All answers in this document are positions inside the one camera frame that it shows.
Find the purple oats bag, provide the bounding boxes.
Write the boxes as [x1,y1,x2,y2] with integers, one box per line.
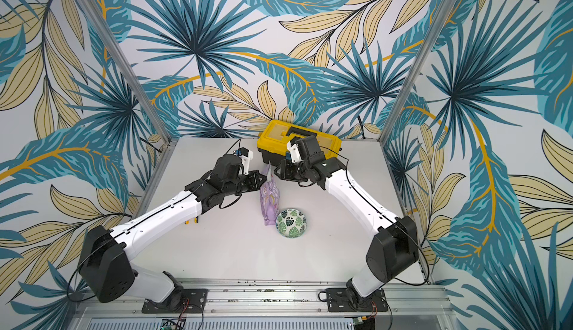
[260,164,280,225]

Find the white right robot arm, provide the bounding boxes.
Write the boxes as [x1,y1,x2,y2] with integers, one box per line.
[275,136,419,303]

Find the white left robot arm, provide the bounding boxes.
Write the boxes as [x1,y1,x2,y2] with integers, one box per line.
[78,147,267,311]

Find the green leaf pattern bowl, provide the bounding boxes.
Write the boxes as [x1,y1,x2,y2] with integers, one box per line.
[275,208,307,238]

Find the yellow and black toolbox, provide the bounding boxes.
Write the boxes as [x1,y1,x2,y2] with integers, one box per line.
[257,120,345,188]

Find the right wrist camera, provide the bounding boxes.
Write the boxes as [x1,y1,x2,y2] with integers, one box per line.
[286,142,301,164]

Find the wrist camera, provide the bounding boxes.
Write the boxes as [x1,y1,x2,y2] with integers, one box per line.
[286,142,301,164]
[235,147,254,173]

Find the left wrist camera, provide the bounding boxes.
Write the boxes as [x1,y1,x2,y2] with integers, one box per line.
[235,147,254,173]

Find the yellow handled pliers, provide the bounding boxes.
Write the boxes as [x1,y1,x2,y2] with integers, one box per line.
[185,217,198,225]

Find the aluminium front rail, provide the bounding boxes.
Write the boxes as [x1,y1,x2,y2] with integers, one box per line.
[69,279,460,329]

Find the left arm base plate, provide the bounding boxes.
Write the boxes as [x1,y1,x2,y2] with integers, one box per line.
[142,288,208,314]

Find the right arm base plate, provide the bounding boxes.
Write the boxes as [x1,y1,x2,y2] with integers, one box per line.
[319,288,389,313]

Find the aluminium corner post left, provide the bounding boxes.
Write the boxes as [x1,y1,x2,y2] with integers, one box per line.
[60,0,173,145]

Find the aluminium corner post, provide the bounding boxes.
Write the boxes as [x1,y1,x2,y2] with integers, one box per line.
[60,0,173,145]
[379,0,457,148]

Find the aluminium corner post right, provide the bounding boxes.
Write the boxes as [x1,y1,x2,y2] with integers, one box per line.
[379,0,457,148]

